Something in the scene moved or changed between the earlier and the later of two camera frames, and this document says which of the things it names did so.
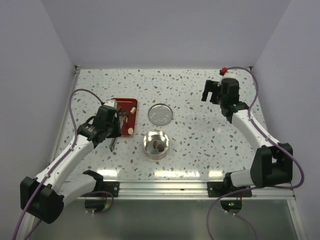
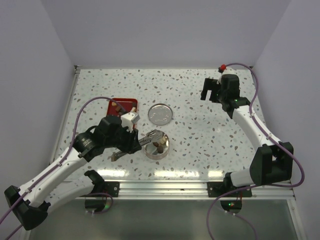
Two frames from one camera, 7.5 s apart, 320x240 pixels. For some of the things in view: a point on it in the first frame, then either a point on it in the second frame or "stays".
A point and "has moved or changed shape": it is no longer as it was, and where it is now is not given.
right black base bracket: x=220 y=188 stays
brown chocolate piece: x=160 y=148 stays
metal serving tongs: x=122 y=116 has moved or changed shape
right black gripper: x=209 y=87 stays
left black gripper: x=117 y=132 -> x=132 y=145
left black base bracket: x=112 y=187 stays
